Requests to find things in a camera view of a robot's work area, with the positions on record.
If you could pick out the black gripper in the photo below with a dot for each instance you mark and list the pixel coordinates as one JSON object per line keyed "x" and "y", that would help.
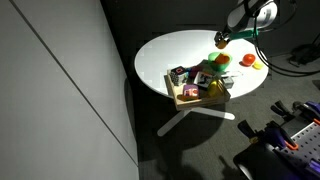
{"x": 224, "y": 35}

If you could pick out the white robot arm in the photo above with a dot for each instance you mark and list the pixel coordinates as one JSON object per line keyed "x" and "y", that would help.
{"x": 253, "y": 15}

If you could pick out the green bowl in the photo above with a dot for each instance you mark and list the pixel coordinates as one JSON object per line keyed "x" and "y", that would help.
{"x": 218, "y": 65}

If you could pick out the orange fruit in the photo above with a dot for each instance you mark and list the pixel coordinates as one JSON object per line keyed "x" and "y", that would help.
{"x": 222, "y": 59}

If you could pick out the red tomato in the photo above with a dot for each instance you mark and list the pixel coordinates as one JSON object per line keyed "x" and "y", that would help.
{"x": 248, "y": 59}

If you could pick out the magenta block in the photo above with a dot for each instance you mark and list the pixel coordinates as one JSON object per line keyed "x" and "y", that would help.
{"x": 195, "y": 70}

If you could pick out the grey cube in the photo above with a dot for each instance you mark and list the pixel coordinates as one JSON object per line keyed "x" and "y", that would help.
{"x": 228, "y": 82}

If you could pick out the small pale yellow fruit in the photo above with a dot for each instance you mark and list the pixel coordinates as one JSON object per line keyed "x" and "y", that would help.
{"x": 257, "y": 65}

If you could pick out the white block with black figure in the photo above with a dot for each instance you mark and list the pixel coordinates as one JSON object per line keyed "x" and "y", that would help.
{"x": 203, "y": 79}

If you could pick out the yellow banana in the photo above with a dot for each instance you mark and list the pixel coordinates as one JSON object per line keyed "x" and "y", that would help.
{"x": 213, "y": 88}

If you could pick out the black block with pink square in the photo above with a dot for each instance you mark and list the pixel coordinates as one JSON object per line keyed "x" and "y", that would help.
{"x": 178, "y": 75}

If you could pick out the purple block with pink letters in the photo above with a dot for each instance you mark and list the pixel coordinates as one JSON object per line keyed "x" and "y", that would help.
{"x": 190, "y": 91}

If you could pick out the wooden tray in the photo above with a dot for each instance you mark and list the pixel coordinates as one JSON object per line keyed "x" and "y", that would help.
{"x": 200, "y": 100}

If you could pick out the white table base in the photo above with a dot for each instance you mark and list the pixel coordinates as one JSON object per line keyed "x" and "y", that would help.
{"x": 200, "y": 111}

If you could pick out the black bag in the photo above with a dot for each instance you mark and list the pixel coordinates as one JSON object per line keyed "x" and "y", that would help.
{"x": 304, "y": 53}

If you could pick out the purple clamp with orange tip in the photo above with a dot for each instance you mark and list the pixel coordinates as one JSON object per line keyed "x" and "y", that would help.
{"x": 278, "y": 135}

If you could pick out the purple spring clamp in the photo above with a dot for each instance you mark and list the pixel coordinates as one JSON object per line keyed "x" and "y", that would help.
{"x": 308, "y": 109}

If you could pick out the black box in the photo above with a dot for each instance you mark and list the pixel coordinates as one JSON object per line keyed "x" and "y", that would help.
{"x": 260, "y": 163}

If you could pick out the perforated metal board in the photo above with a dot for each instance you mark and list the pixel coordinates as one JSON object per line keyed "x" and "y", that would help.
{"x": 305, "y": 143}

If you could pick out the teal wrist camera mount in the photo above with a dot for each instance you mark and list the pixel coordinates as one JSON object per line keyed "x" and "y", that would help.
{"x": 245, "y": 34}

